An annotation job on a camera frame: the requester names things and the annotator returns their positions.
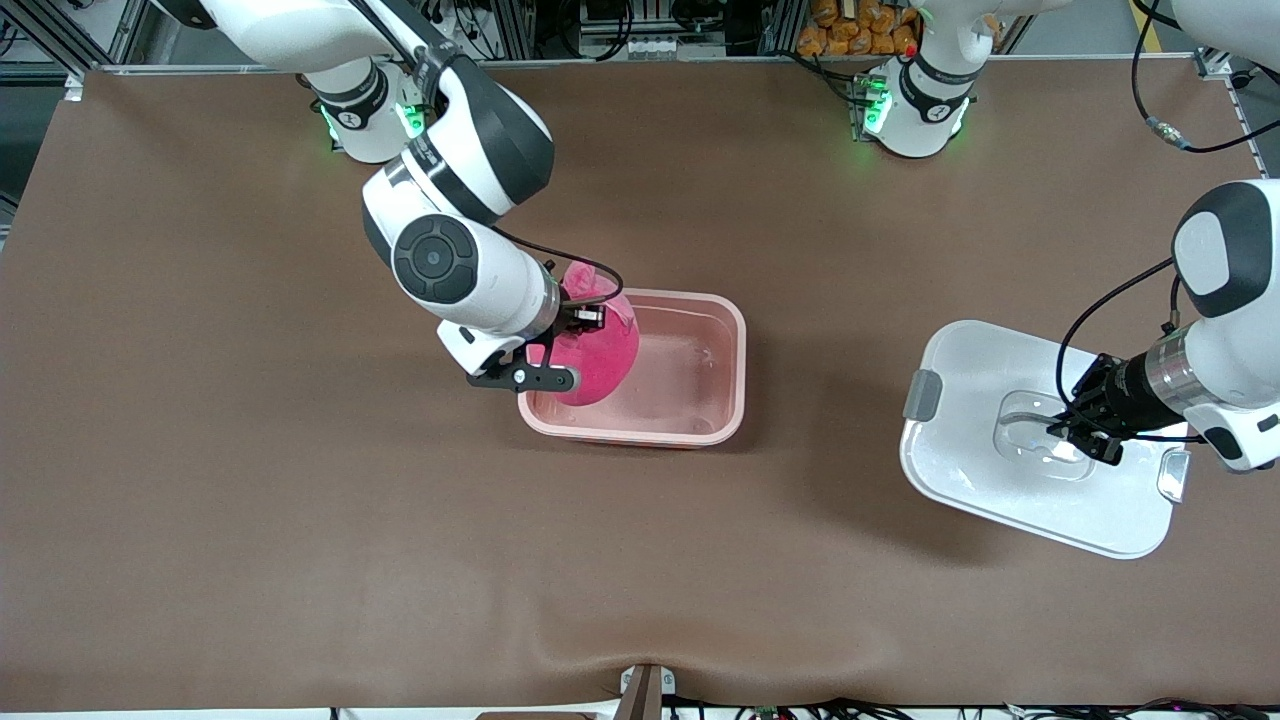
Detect brown camera mount post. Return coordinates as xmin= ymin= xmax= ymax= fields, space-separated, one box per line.
xmin=615 ymin=663 xmax=679 ymax=720

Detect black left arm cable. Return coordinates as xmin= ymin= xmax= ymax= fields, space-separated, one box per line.
xmin=1055 ymin=0 xmax=1280 ymax=443

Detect short aluminium frame post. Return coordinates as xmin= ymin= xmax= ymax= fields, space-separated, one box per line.
xmin=1195 ymin=45 xmax=1261 ymax=81

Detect white box lid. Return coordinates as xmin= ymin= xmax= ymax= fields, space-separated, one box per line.
xmin=900 ymin=320 xmax=1193 ymax=559

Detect black device white terminal strip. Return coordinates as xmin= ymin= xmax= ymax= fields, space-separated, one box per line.
xmin=578 ymin=0 xmax=746 ymax=61

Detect white power strip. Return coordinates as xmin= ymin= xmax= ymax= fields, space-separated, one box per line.
xmin=400 ymin=5 xmax=481 ymax=63

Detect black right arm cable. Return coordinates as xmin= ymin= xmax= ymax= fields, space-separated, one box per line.
xmin=345 ymin=0 xmax=626 ymax=301

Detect aluminium table edge rail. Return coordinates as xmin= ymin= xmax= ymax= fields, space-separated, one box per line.
xmin=100 ymin=52 xmax=1201 ymax=77

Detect orange snack bags pile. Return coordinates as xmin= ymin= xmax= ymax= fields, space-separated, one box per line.
xmin=797 ymin=0 xmax=921 ymax=57

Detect slanted aluminium frame struts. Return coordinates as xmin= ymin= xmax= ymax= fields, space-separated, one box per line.
xmin=0 ymin=0 xmax=151 ymax=67

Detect pink plush toy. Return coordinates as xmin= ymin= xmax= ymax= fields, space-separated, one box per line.
xmin=528 ymin=260 xmax=641 ymax=407

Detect pale pink plastic box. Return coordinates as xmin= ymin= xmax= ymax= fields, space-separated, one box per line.
xmin=517 ymin=288 xmax=748 ymax=449

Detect brown table mat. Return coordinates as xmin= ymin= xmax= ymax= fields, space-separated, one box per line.
xmin=0 ymin=55 xmax=1280 ymax=713

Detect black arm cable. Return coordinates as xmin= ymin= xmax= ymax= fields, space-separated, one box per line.
xmin=345 ymin=0 xmax=626 ymax=301
xmin=1055 ymin=0 xmax=1280 ymax=443

